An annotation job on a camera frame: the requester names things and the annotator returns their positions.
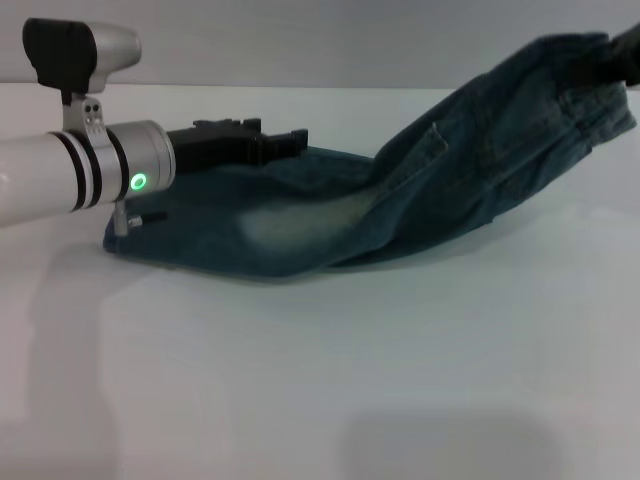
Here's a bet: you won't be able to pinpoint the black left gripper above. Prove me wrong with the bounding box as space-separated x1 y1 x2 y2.
166 117 309 174

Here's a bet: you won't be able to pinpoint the blue denim shorts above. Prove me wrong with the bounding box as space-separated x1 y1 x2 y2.
102 31 636 281

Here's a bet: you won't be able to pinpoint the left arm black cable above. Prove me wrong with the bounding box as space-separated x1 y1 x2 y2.
114 198 169 237

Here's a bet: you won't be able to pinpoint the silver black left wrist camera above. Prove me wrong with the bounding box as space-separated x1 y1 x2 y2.
21 17 143 141

